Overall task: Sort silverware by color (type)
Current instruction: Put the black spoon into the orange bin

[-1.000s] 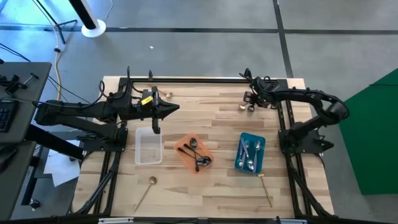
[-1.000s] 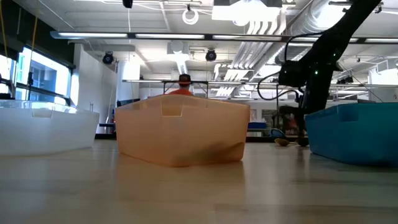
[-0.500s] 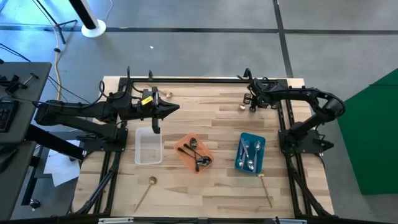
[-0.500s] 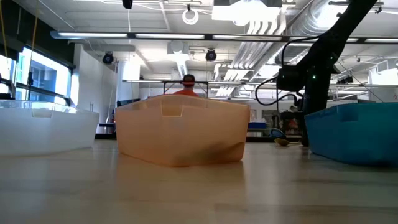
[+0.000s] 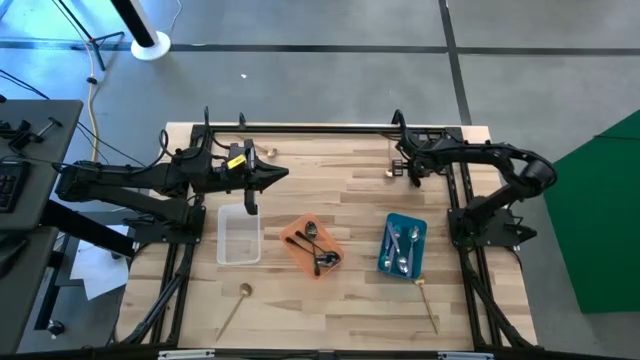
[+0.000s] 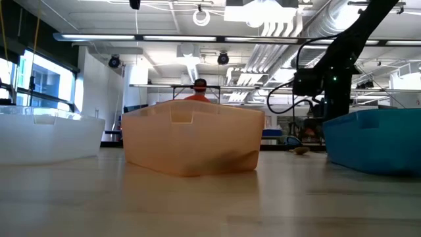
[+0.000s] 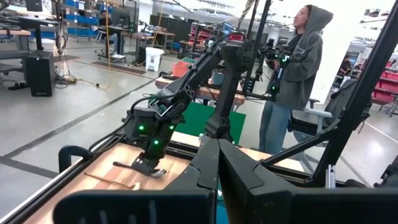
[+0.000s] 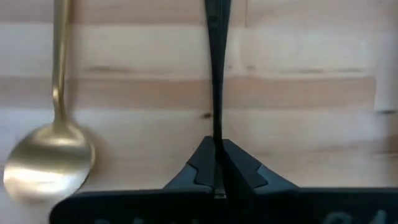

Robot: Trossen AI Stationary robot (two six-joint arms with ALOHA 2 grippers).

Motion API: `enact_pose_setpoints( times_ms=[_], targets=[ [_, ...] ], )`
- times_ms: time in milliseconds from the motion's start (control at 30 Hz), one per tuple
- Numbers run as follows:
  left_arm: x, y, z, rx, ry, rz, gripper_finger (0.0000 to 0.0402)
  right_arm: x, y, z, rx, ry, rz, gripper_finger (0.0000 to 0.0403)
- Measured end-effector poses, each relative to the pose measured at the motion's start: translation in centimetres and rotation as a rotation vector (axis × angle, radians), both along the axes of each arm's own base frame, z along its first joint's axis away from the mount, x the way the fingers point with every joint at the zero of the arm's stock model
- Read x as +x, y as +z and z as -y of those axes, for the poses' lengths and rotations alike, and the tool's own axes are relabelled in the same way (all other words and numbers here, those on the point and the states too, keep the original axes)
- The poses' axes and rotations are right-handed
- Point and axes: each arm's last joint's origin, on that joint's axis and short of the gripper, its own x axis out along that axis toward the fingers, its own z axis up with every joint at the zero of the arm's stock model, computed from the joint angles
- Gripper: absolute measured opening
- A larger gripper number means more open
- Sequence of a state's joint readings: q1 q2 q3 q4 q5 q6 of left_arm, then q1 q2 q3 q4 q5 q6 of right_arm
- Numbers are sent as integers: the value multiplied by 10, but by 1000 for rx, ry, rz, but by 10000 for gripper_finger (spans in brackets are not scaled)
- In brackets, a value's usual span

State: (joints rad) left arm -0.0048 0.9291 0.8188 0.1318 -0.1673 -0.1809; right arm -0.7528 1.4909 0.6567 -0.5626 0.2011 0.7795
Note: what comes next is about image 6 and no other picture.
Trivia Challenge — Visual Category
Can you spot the black background frame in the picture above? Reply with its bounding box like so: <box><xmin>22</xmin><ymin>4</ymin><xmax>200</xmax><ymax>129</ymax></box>
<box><xmin>171</xmin><ymin>84</ymin><xmax>222</xmax><ymax>105</ymax></box>

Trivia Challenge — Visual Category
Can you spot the blue background bin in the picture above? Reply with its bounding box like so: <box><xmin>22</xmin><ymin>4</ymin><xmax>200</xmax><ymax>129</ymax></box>
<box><xmin>262</xmin><ymin>128</ymin><xmax>283</xmax><ymax>138</ymax></box>

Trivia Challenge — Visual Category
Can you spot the black round ceiling lamp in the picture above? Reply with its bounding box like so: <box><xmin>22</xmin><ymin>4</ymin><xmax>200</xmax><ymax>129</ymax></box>
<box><xmin>108</xmin><ymin>54</ymin><xmax>122</xmax><ymax>69</ymax></box>
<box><xmin>216</xmin><ymin>51</ymin><xmax>230</xmax><ymax>66</ymax></box>

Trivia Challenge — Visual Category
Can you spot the blue white rounded object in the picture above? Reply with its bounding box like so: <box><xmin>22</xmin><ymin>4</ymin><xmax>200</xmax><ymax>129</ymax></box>
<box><xmin>284</xmin><ymin>135</ymin><xmax>304</xmax><ymax>149</ymax></box>

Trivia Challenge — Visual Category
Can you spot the white ceiling duct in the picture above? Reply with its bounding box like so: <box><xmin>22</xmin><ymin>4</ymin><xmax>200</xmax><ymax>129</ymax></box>
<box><xmin>176</xmin><ymin>43</ymin><xmax>201</xmax><ymax>85</ymax></box>

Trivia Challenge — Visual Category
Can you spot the orange plastic bin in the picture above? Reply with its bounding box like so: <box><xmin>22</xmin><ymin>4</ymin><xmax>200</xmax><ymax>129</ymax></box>
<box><xmin>120</xmin><ymin>99</ymin><xmax>266</xmax><ymax>178</ymax></box>

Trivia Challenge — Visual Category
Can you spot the overhead light bar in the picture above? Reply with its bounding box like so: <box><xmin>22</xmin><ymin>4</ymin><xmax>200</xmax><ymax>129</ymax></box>
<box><xmin>52</xmin><ymin>32</ymin><xmax>421</xmax><ymax>47</ymax></box>

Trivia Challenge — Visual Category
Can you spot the teal plastic bin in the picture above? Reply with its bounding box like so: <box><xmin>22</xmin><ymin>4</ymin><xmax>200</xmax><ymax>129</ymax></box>
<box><xmin>322</xmin><ymin>108</ymin><xmax>421</xmax><ymax>176</ymax></box>

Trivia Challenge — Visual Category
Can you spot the clear plastic bin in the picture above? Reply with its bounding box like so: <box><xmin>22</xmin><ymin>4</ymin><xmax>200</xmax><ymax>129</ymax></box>
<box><xmin>0</xmin><ymin>104</ymin><xmax>106</xmax><ymax>167</ymax></box>

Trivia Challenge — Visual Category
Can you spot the silver air duct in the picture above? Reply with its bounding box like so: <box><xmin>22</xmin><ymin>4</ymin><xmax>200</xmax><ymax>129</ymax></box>
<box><xmin>291</xmin><ymin>0</ymin><xmax>384</xmax><ymax>68</ymax></box>

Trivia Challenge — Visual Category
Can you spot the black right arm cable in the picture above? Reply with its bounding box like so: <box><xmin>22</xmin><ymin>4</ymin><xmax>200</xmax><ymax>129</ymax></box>
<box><xmin>266</xmin><ymin>35</ymin><xmax>343</xmax><ymax>115</ymax></box>

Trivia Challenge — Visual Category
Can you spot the white cable coil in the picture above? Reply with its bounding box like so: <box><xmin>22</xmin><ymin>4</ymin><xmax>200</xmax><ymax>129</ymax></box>
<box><xmin>192</xmin><ymin>5</ymin><xmax>211</xmax><ymax>27</ymax></box>

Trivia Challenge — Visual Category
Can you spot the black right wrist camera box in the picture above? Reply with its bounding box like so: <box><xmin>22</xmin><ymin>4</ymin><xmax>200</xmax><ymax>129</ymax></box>
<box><xmin>291</xmin><ymin>68</ymin><xmax>326</xmax><ymax>97</ymax></box>

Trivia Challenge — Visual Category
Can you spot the person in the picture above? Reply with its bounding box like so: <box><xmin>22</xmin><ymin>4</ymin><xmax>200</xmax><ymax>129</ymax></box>
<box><xmin>183</xmin><ymin>78</ymin><xmax>212</xmax><ymax>103</ymax></box>
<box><xmin>301</xmin><ymin>117</ymin><xmax>326</xmax><ymax>143</ymax></box>

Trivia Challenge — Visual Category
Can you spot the window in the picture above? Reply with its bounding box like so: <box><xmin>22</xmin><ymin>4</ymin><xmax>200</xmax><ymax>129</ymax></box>
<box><xmin>0</xmin><ymin>49</ymin><xmax>80</xmax><ymax>113</ymax></box>

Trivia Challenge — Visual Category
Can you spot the yellow hanging cable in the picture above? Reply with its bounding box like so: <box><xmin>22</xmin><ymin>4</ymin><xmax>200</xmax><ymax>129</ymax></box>
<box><xmin>0</xmin><ymin>0</ymin><xmax>10</xmax><ymax>62</ymax></box>
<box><xmin>29</xmin><ymin>0</ymin><xmax>43</xmax><ymax>88</ymax></box>

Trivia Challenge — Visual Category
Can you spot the dark background monitor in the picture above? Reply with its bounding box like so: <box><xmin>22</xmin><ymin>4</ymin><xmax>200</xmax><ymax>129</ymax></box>
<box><xmin>123</xmin><ymin>103</ymin><xmax>149</xmax><ymax>114</ymax></box>

